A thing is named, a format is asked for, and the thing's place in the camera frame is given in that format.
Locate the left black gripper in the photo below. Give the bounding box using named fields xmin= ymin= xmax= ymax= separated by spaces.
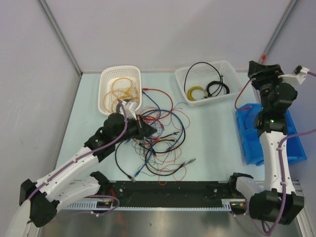
xmin=113 ymin=114 xmax=157 ymax=144

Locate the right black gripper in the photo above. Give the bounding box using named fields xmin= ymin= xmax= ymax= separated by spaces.
xmin=247 ymin=61 xmax=287 ymax=111

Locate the short red patch cable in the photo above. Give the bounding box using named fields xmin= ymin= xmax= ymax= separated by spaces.
xmin=234 ymin=54 xmax=267 ymax=111

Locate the thin yellow fiber cable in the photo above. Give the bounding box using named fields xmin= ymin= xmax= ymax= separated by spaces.
xmin=103 ymin=77 xmax=142 ymax=113

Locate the black ethernet cable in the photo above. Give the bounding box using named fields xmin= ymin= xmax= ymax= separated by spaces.
xmin=184 ymin=61 xmax=224 ymax=97

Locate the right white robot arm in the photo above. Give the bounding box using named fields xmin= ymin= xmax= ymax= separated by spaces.
xmin=228 ymin=61 xmax=305 ymax=225

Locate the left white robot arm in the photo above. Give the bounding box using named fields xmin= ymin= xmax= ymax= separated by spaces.
xmin=19 ymin=113 xmax=157 ymax=227

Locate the left white perforated basket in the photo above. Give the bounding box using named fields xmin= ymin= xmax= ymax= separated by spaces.
xmin=97 ymin=65 xmax=142 ymax=115

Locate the white perforated basket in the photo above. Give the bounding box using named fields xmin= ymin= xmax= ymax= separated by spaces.
xmin=175 ymin=60 xmax=242 ymax=107
xmin=97 ymin=65 xmax=142 ymax=115

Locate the right white perforated basket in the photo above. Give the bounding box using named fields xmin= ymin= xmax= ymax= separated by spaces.
xmin=175 ymin=60 xmax=242 ymax=107

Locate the blue plastic divided bin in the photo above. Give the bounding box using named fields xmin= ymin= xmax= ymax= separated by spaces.
xmin=235 ymin=103 xmax=307 ymax=166

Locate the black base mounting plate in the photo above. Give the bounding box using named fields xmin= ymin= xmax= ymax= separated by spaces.
xmin=97 ymin=181 xmax=244 ymax=208

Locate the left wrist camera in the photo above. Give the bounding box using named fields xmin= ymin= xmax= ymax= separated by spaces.
xmin=120 ymin=100 xmax=138 ymax=119

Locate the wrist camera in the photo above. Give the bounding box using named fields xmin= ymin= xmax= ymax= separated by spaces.
xmin=120 ymin=100 xmax=138 ymax=119
xmin=278 ymin=65 xmax=310 ymax=86

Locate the black thick round cable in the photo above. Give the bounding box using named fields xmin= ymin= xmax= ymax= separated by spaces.
xmin=143 ymin=110 xmax=186 ymax=176

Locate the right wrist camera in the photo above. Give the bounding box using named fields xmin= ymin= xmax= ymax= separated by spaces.
xmin=278 ymin=65 xmax=310 ymax=86

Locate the black coiled cable in basket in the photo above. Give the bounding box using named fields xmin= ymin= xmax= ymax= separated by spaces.
xmin=206 ymin=80 xmax=230 ymax=97

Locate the red ethernet cable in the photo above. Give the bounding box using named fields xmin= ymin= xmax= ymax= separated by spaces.
xmin=142 ymin=87 xmax=174 ymax=114

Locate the thin magenta wire in bin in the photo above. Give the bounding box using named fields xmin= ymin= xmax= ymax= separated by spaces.
xmin=244 ymin=115 xmax=256 ymax=130

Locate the thin orange wire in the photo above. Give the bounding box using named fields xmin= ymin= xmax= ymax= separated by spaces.
xmin=138 ymin=138 xmax=188 ymax=186

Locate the yellow coiled cable in basket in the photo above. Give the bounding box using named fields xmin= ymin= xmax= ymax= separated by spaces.
xmin=187 ymin=86 xmax=209 ymax=102

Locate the white slotted cable duct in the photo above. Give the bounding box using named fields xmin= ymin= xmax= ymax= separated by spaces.
xmin=63 ymin=200 xmax=232 ymax=211

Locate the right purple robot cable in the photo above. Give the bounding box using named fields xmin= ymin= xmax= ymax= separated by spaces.
xmin=251 ymin=70 xmax=316 ymax=236

